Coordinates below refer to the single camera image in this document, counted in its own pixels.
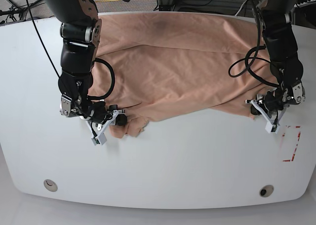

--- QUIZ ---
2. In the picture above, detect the red tape rectangle marking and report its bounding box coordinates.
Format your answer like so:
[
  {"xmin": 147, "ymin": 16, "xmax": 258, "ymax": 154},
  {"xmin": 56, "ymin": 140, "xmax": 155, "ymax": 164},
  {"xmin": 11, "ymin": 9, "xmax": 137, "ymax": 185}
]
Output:
[{"xmin": 280, "ymin": 125, "xmax": 302, "ymax": 162}]

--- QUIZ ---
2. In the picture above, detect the peach T-shirt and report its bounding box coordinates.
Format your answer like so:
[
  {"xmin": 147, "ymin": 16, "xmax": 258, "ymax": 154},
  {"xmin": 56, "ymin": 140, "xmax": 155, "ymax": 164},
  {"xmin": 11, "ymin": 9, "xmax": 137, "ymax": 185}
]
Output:
[{"xmin": 97, "ymin": 12, "xmax": 270, "ymax": 138}]

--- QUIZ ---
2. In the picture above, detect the left table cable grommet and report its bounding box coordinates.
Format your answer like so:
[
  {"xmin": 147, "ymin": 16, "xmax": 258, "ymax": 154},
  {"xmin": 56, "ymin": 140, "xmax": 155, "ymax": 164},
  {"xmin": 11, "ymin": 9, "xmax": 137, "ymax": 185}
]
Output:
[{"xmin": 43, "ymin": 179, "xmax": 58, "ymax": 192}]

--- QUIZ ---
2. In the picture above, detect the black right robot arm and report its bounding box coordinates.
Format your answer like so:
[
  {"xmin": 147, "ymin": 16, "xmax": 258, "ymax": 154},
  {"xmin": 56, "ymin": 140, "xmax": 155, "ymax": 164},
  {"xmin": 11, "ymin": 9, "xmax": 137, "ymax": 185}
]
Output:
[{"xmin": 44, "ymin": 0, "xmax": 118, "ymax": 125}]

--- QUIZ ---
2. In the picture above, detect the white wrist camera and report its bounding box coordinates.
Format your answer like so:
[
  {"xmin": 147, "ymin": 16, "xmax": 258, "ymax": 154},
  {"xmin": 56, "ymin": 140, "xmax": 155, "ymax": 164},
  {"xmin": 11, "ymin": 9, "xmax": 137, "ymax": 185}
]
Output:
[
  {"xmin": 91, "ymin": 134, "xmax": 107, "ymax": 146},
  {"xmin": 265, "ymin": 122, "xmax": 280, "ymax": 134}
]

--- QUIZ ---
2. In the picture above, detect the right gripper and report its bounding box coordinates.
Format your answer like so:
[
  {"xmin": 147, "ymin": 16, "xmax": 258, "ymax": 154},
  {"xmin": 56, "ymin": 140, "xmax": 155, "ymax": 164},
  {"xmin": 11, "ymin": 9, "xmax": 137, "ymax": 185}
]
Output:
[{"xmin": 80, "ymin": 101, "xmax": 127, "ymax": 136}]

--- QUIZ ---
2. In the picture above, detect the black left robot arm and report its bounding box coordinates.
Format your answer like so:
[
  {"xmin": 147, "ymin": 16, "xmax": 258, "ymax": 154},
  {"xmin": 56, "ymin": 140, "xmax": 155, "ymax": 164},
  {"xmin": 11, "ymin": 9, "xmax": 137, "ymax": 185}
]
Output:
[{"xmin": 229, "ymin": 0, "xmax": 305, "ymax": 133}]

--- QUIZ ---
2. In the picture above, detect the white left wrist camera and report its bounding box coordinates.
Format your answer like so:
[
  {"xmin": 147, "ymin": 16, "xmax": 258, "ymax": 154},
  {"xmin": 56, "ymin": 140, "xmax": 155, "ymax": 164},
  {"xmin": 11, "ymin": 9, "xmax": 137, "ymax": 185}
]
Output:
[{"xmin": 265, "ymin": 122, "xmax": 280, "ymax": 134}]

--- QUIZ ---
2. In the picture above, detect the black tripod stand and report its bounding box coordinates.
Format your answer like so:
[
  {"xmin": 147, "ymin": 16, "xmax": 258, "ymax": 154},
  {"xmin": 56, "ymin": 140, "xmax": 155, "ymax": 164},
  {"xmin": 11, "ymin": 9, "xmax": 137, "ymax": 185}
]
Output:
[{"xmin": 0, "ymin": 0, "xmax": 45, "ymax": 25}]

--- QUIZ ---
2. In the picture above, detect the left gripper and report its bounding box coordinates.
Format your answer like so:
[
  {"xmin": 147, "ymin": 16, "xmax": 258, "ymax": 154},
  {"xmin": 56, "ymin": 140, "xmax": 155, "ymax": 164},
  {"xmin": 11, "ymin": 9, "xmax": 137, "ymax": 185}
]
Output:
[{"xmin": 245, "ymin": 89, "xmax": 290, "ymax": 124}]

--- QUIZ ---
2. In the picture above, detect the right table cable grommet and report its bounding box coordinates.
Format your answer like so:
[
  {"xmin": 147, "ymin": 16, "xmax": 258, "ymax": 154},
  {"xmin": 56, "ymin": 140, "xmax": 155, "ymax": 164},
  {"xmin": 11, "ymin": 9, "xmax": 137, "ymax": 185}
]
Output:
[{"xmin": 259, "ymin": 185, "xmax": 274, "ymax": 198}]

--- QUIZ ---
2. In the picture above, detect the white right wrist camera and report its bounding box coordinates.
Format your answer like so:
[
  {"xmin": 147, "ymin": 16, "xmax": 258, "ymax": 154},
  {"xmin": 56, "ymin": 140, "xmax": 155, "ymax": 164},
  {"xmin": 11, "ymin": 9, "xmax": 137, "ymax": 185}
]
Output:
[{"xmin": 91, "ymin": 134, "xmax": 107, "ymax": 146}]

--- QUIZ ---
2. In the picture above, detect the table cable grommet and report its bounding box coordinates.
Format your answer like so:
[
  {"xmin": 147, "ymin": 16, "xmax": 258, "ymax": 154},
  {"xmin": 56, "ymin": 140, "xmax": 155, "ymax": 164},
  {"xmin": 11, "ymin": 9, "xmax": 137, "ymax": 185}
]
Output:
[
  {"xmin": 259, "ymin": 185, "xmax": 274, "ymax": 198},
  {"xmin": 43, "ymin": 179, "xmax": 58, "ymax": 192}
]

